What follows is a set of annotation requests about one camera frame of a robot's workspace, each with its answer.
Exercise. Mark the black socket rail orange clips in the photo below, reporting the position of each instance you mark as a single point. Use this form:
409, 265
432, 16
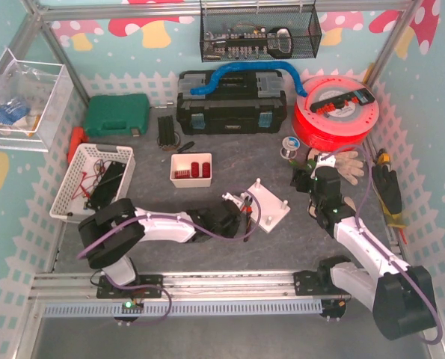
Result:
360, 97

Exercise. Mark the black device in basket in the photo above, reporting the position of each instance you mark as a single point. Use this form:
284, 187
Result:
106, 189

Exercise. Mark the orange tool handle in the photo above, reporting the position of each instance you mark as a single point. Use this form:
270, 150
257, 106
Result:
77, 137

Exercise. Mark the black yellow work glove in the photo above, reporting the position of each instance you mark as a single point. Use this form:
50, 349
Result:
387, 188

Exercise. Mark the white knit work glove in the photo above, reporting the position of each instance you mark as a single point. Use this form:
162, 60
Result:
348, 164

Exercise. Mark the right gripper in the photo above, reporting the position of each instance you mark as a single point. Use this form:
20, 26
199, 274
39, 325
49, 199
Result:
301, 179

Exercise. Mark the black plastic toolbox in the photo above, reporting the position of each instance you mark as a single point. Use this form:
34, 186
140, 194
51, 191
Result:
246, 102

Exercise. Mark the black wire mesh shelf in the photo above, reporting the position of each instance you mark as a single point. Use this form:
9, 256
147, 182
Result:
258, 30

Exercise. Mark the grey slotted cable duct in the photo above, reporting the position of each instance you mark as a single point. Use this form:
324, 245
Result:
156, 309

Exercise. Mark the orange pneumatic tubing reel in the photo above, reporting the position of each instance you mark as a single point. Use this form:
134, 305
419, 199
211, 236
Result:
338, 128

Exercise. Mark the solder wire spool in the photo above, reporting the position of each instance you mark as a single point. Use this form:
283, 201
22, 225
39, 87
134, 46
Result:
290, 146

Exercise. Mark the green brass pipe fitting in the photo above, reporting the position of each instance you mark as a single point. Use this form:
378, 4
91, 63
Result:
300, 164

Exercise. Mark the green plastic tool case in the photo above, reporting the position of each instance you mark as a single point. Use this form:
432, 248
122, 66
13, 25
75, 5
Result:
117, 115

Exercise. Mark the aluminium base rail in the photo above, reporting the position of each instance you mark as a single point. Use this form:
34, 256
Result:
183, 286

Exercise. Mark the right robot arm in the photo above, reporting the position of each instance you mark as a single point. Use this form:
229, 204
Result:
400, 297

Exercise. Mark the yellow black tool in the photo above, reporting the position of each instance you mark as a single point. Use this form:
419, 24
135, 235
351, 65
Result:
382, 157

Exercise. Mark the white plastic parts bin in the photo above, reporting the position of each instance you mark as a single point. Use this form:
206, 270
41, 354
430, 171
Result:
182, 161

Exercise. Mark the orange handled cutting pliers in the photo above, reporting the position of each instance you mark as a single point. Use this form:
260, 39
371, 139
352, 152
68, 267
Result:
247, 209

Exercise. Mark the white perforated basket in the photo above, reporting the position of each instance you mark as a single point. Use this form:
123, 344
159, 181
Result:
84, 172

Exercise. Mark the white peg base plate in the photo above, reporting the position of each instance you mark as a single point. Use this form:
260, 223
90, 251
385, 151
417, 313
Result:
265, 205

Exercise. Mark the large red spring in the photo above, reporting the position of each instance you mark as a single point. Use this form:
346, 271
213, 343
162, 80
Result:
206, 170
195, 169

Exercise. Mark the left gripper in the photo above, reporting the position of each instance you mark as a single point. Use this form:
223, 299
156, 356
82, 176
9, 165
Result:
235, 211

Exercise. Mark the clear acrylic wall box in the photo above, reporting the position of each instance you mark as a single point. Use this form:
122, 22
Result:
33, 97

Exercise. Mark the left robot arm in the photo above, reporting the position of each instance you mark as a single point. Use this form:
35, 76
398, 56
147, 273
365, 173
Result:
111, 233

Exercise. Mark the yellow rod in corner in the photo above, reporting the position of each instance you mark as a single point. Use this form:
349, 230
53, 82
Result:
368, 72

